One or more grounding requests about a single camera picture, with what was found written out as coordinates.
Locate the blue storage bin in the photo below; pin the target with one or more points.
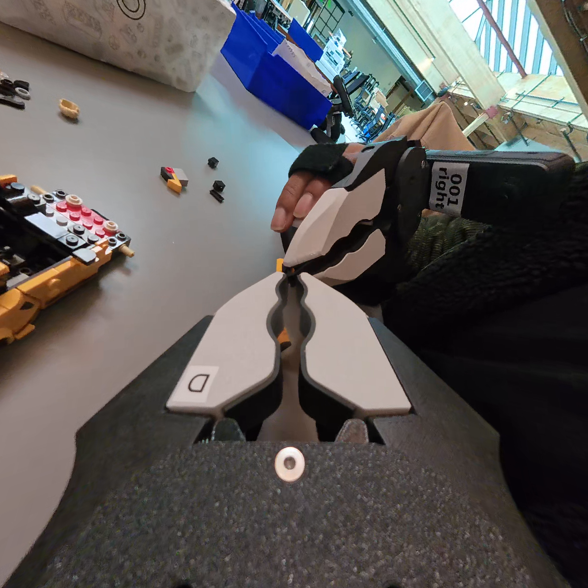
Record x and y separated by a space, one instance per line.
305 39
275 78

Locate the grey black lego piece pile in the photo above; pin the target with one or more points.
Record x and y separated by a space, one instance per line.
13 89

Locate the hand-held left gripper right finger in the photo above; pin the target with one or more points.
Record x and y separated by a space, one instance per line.
353 363

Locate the tan lego hair piece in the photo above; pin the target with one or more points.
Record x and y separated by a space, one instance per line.
69 108

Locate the yellow lego car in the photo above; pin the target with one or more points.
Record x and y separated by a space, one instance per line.
46 257

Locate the person's right hand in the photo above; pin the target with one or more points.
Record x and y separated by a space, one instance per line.
298 193

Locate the black office chair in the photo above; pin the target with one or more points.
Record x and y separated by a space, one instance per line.
340 101

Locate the white printed paper bag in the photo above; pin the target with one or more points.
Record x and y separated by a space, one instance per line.
138 36

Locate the black lego tile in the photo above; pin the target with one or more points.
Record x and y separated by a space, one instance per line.
217 197

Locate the red grey lego subassembly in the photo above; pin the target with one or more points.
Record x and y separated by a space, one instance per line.
285 339

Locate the person's right forearm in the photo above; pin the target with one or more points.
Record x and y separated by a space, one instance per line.
441 239

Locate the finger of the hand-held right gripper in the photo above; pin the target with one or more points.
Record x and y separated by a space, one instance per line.
330 216
363 257

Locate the tan cloth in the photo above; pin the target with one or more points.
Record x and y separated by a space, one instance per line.
436 131

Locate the yellow black lego subassembly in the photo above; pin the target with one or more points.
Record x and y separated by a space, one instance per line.
174 178

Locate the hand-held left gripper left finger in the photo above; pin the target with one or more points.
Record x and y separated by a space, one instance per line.
229 358

